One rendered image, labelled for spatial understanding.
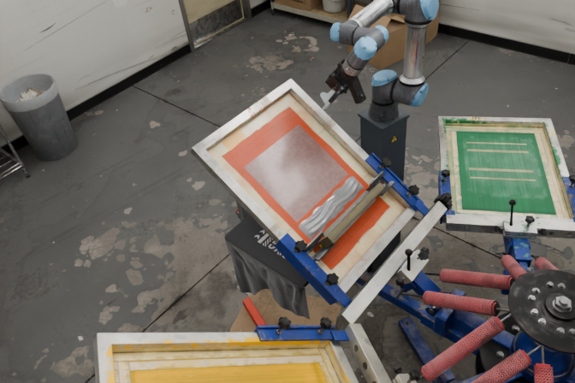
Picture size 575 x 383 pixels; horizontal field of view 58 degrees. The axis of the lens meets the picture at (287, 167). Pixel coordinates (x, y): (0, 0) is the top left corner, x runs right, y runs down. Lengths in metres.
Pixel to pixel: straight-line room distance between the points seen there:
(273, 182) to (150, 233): 2.06
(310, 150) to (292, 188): 0.21
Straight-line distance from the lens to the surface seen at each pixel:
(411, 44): 2.39
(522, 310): 1.78
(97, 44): 5.51
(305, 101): 2.26
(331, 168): 2.17
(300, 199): 2.05
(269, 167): 2.07
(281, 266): 2.30
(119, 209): 4.27
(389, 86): 2.51
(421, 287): 2.05
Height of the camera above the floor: 2.73
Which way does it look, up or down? 40 degrees down
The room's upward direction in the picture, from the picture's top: 8 degrees counter-clockwise
